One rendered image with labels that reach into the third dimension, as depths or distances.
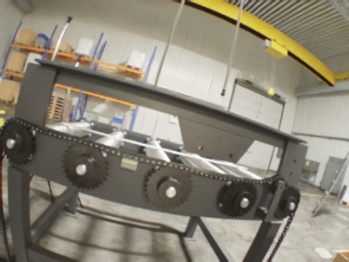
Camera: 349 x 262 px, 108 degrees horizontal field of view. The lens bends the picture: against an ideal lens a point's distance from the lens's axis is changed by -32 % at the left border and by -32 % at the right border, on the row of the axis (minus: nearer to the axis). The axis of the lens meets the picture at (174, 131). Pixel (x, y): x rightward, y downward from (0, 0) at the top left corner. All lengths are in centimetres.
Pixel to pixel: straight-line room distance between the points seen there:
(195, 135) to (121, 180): 31
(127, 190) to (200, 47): 1055
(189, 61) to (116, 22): 478
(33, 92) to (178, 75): 959
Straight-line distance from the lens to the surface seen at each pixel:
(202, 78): 1046
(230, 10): 819
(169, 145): 161
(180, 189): 62
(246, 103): 1142
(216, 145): 71
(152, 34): 1074
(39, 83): 76
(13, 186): 85
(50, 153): 73
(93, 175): 62
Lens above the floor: 106
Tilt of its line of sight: 1 degrees down
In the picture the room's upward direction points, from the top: 16 degrees clockwise
